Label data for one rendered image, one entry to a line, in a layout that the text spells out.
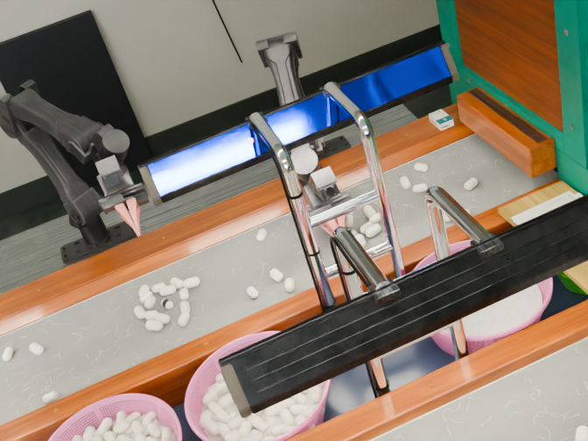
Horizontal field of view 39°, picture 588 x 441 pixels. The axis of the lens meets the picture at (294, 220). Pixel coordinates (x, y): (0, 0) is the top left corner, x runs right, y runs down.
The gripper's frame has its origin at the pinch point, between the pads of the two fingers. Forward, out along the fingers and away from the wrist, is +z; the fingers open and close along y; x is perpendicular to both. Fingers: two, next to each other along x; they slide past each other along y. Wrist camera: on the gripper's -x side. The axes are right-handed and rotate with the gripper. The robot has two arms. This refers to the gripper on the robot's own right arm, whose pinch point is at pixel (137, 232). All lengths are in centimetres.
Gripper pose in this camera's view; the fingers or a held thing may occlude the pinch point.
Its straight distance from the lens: 181.2
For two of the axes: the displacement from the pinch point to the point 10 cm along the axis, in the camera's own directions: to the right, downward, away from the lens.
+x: -0.2, 2.9, 9.6
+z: 4.2, 8.7, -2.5
